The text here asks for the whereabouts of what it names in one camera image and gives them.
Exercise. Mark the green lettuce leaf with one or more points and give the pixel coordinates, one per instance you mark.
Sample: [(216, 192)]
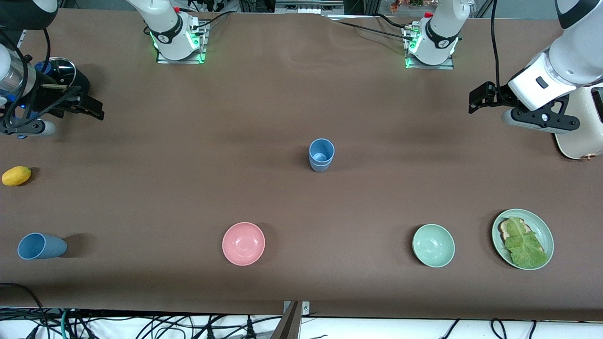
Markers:
[(525, 245)]

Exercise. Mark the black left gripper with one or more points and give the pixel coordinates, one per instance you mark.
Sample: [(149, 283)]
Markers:
[(498, 94)]

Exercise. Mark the yellow lemon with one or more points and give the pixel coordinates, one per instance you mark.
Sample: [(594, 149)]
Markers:
[(16, 175)]

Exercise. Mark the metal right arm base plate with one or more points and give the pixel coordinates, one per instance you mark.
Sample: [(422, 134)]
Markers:
[(203, 44)]

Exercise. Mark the toast slice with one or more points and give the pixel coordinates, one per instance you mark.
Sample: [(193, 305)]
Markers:
[(505, 230)]

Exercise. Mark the cream coloured appliance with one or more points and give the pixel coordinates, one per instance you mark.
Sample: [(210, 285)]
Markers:
[(582, 141)]

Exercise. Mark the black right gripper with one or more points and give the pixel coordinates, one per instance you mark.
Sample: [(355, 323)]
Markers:
[(52, 97)]

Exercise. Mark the aluminium frame rail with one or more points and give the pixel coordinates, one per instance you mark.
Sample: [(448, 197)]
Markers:
[(308, 6)]

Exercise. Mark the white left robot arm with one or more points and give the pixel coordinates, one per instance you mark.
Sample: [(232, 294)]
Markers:
[(440, 28)]

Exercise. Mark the dark slanted strut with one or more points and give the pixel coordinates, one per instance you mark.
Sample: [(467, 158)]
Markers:
[(287, 325)]

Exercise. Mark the glass lid with blue knob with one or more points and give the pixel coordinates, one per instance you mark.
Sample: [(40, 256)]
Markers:
[(61, 73)]

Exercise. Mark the mint green bowl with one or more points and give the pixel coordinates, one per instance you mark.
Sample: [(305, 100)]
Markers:
[(433, 245)]

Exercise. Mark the pink bowl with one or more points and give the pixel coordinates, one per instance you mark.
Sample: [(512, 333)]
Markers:
[(243, 244)]

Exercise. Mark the mint green plate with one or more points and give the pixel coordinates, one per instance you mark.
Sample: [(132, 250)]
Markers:
[(546, 230)]

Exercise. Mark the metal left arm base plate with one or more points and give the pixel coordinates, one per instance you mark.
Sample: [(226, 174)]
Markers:
[(451, 63)]

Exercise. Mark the small metal bracket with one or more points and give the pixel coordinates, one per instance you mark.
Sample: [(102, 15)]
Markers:
[(305, 308)]

